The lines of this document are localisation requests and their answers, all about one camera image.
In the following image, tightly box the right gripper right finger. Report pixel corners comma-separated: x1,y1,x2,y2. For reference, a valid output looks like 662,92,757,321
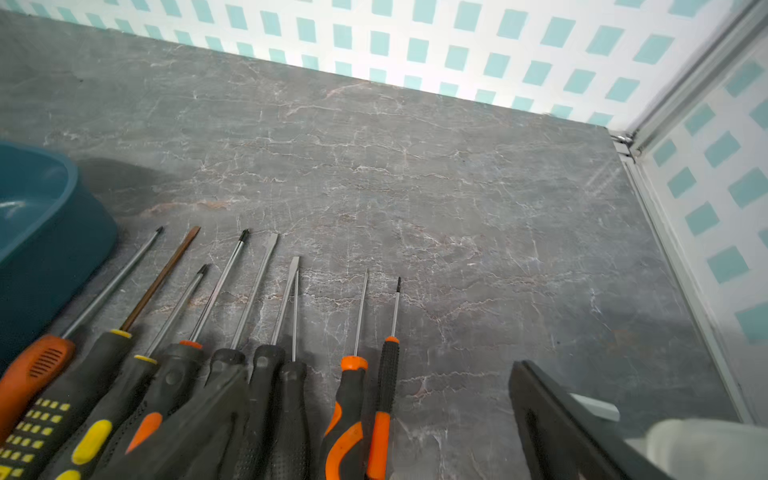
508,360,668,479

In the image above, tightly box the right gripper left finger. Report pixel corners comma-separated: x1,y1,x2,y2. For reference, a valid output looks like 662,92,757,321
93,366,249,479

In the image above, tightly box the black handled slim screwdriver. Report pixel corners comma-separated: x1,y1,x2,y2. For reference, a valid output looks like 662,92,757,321
267,272,310,480

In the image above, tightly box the orange black large screwdriver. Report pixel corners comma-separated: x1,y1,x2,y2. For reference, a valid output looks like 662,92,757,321
1,226,164,440

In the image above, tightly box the teal plastic storage box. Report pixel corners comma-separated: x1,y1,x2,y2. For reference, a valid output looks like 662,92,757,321
1,142,117,368

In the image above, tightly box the translucent plastic lidded case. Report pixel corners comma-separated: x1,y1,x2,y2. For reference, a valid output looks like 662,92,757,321
547,419,767,479

